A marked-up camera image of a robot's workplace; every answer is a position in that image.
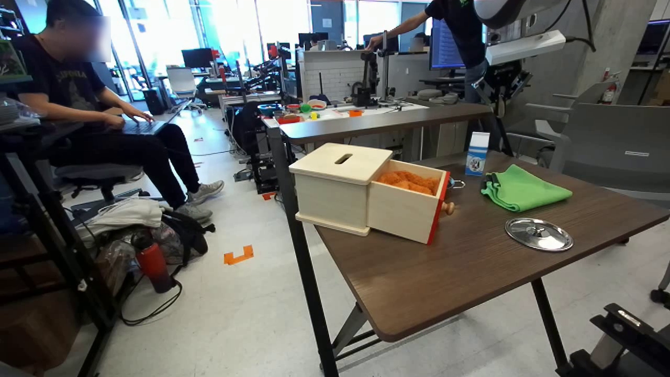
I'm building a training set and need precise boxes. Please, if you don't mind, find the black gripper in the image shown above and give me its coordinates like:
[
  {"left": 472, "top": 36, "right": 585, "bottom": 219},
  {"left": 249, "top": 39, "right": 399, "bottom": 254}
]
[{"left": 482, "top": 60, "right": 527, "bottom": 108}]

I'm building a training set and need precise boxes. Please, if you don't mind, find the wooden drawer red front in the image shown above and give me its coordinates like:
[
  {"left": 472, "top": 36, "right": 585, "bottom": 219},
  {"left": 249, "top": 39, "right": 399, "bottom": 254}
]
[{"left": 366, "top": 157, "right": 459, "bottom": 247}]

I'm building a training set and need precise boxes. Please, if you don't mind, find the blue monitor screen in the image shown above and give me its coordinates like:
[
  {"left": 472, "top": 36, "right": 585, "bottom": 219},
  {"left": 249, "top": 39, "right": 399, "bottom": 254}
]
[{"left": 428, "top": 18, "right": 462, "bottom": 71}]

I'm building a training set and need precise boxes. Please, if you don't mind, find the white blue milk carton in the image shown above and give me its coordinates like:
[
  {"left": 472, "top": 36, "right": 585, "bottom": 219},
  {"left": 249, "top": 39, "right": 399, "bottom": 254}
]
[{"left": 462, "top": 131, "right": 494, "bottom": 181}]

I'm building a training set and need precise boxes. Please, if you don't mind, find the spray bottle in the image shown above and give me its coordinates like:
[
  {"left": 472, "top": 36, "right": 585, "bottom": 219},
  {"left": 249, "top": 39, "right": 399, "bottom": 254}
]
[{"left": 599, "top": 67, "right": 623, "bottom": 108}]

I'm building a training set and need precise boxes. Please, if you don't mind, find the green cloth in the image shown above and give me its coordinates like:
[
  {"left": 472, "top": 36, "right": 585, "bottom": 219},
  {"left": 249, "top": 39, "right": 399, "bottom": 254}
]
[{"left": 479, "top": 164, "right": 573, "bottom": 214}]

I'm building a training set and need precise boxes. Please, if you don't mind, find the grey chair with label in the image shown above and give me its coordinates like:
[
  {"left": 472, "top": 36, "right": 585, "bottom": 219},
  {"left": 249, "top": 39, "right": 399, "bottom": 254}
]
[{"left": 511, "top": 83, "right": 670, "bottom": 206}]

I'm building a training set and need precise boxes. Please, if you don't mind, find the long wooden desk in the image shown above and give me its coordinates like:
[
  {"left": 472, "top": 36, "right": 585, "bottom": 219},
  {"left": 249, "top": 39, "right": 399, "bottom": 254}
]
[{"left": 261, "top": 103, "right": 494, "bottom": 146}]

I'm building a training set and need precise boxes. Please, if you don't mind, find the steel pot lid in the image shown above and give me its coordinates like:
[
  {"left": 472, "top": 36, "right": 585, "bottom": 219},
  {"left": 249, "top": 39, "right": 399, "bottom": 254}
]
[{"left": 503, "top": 216, "right": 576, "bottom": 254}]

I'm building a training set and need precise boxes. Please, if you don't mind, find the white pegboard partition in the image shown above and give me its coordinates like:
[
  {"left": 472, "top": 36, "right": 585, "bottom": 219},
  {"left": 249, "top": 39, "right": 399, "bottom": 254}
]
[{"left": 300, "top": 49, "right": 431, "bottom": 106}]

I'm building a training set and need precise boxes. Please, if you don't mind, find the wooden box with slot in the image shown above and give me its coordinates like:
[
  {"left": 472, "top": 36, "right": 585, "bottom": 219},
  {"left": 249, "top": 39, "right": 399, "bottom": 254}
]
[{"left": 288, "top": 142, "right": 395, "bottom": 237}]

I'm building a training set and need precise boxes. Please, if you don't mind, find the red tray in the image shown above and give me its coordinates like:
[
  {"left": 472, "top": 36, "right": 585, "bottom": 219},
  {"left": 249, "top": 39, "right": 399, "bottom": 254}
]
[{"left": 274, "top": 112, "right": 305, "bottom": 129}]

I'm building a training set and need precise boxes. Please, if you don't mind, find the black metal table leg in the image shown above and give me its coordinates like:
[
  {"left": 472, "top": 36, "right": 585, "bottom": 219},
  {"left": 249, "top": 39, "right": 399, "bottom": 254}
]
[
  {"left": 531, "top": 276, "right": 573, "bottom": 377},
  {"left": 276, "top": 133, "right": 342, "bottom": 377}
]

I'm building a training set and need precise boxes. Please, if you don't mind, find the black monitor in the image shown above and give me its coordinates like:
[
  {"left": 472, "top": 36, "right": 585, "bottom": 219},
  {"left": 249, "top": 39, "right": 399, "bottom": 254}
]
[{"left": 180, "top": 47, "right": 219, "bottom": 71}]

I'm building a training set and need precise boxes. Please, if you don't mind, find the orange floor tape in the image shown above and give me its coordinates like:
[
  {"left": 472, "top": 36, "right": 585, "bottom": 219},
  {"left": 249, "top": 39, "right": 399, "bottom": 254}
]
[{"left": 222, "top": 243, "right": 255, "bottom": 269}]

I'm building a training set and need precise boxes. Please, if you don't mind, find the white swivel chair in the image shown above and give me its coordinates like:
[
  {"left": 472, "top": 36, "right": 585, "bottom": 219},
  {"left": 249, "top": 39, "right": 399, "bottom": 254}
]
[{"left": 166, "top": 66, "right": 210, "bottom": 115}]

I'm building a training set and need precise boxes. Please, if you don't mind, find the black backpack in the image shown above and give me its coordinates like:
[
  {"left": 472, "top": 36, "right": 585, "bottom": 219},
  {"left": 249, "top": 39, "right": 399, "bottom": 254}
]
[{"left": 162, "top": 208, "right": 219, "bottom": 260}]

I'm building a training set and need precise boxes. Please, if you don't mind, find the dark laptop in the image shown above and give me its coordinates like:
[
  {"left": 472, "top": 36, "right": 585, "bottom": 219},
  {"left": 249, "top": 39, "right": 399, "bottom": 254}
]
[{"left": 119, "top": 103, "right": 193, "bottom": 140}]

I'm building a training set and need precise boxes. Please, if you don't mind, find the red bottle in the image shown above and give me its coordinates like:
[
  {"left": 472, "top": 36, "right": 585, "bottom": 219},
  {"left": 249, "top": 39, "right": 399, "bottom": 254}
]
[{"left": 134, "top": 239, "right": 177, "bottom": 296}]

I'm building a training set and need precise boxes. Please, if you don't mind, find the white clothing heap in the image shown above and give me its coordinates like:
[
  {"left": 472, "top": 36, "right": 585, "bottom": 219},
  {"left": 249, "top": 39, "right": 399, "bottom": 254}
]
[{"left": 81, "top": 198, "right": 173, "bottom": 239}]

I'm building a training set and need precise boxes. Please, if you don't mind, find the black office chair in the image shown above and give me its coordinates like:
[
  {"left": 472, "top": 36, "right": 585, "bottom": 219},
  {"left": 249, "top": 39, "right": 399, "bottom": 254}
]
[{"left": 52, "top": 164, "right": 147, "bottom": 206}]

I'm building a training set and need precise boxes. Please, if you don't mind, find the seated person black shirt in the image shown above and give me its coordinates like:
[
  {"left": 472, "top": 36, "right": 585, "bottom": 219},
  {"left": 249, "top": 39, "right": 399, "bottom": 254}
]
[{"left": 13, "top": 0, "right": 226, "bottom": 227}]

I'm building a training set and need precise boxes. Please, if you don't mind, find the black metal rack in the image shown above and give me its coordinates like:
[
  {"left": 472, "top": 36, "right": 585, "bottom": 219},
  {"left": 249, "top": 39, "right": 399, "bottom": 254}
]
[{"left": 0, "top": 119, "right": 121, "bottom": 377}]

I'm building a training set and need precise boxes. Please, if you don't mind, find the cardboard box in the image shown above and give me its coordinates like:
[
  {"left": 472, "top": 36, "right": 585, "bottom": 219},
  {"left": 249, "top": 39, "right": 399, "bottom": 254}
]
[{"left": 0, "top": 291, "right": 80, "bottom": 377}]

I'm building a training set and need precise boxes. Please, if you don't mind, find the black clamp mount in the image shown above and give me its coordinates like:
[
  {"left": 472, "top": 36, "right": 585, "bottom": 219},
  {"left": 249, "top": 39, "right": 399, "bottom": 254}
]
[{"left": 567, "top": 302, "right": 670, "bottom": 377}]

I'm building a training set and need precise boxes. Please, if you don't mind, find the black floor cable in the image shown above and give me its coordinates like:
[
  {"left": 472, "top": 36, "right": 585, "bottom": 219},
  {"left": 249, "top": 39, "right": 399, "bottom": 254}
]
[{"left": 118, "top": 280, "right": 184, "bottom": 330}]

